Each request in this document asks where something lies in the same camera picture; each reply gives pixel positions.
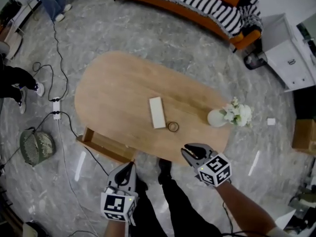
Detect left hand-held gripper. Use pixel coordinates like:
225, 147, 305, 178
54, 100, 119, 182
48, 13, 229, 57
100, 161, 138, 222

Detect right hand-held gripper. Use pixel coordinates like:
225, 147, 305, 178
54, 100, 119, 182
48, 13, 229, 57
181, 143, 233, 188

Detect small brown ring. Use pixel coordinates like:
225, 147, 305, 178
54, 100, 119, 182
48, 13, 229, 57
167, 121, 180, 133

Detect wooden drawer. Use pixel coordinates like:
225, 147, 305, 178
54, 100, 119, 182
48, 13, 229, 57
76, 126, 138, 164

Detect white rectangular box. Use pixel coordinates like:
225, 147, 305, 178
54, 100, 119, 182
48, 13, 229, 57
149, 97, 166, 129

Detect person's right forearm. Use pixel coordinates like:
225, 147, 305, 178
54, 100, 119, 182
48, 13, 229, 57
217, 180, 277, 237

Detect person's left forearm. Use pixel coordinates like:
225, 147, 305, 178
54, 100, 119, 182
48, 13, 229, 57
103, 220, 129, 237

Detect wooden coffee table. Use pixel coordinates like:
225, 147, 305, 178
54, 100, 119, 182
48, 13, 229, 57
74, 50, 232, 167

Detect person's left black shoe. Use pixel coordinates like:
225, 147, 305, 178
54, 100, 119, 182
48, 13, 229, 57
136, 179, 149, 192

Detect person's black shoe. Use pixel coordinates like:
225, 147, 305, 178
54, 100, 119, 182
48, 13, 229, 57
136, 179, 149, 192
158, 158, 173, 185

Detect person's right black shoe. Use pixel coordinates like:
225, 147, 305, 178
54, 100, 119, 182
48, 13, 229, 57
158, 158, 173, 185

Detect white vase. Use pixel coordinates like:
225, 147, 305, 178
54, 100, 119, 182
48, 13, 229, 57
207, 109, 228, 127

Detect person's black trousers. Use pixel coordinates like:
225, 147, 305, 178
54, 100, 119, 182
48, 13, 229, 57
129, 176, 222, 237

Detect green slatted basket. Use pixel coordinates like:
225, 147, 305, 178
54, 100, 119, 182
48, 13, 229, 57
19, 127, 56, 167

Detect white power strip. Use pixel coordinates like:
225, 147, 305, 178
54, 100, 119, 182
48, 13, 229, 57
52, 97, 62, 120

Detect cardboard box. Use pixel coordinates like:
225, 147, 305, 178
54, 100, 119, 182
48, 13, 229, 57
292, 118, 316, 155

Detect person's white shirt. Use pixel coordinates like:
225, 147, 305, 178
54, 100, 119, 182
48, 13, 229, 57
269, 227, 292, 237

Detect dark cabinet white top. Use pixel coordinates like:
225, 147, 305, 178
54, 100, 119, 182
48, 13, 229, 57
293, 90, 316, 120

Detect white vanity cabinet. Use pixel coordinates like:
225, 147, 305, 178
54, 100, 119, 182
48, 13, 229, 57
261, 13, 316, 92

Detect black white striped blanket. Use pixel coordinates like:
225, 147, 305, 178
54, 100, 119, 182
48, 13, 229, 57
111, 0, 264, 38

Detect orange sofa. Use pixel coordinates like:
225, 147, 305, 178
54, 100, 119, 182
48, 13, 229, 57
108, 0, 262, 51

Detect white power cord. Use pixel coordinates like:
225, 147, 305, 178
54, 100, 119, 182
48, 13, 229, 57
57, 118, 99, 237

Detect black power cable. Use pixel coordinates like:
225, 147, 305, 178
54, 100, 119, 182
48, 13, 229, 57
0, 111, 54, 169
52, 21, 69, 101
58, 111, 110, 177
33, 62, 54, 101

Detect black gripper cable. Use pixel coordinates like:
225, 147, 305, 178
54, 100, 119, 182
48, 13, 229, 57
222, 201, 272, 237

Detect black wire wastebasket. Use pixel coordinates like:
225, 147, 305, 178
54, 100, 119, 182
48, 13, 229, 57
243, 50, 269, 71

